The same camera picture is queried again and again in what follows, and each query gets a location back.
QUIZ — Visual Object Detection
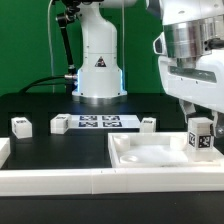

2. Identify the white U-shaped obstacle fence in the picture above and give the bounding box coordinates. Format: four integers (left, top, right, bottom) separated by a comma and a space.
0, 135, 224, 197

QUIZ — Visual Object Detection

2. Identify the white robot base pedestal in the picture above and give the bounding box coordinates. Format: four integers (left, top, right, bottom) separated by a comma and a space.
72, 3, 127, 104

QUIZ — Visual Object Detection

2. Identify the white marker tag sheet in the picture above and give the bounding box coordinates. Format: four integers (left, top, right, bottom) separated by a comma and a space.
70, 115, 140, 129

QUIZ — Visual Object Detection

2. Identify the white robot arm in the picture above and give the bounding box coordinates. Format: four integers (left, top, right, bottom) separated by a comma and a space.
57, 0, 224, 137

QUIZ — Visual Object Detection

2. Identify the white square tabletop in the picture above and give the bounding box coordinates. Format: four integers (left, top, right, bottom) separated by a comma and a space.
108, 132, 224, 168

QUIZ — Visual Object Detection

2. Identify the black cable bundle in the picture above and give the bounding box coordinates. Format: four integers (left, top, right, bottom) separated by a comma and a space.
18, 6, 80, 94

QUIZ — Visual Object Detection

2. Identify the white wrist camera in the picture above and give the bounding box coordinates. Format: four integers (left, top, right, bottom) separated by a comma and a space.
153, 33, 167, 55

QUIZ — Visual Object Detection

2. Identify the grey thin cable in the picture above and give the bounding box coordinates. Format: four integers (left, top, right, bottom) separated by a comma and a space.
47, 0, 56, 94

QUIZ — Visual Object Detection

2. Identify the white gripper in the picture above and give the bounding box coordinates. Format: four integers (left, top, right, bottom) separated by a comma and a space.
158, 50, 224, 138

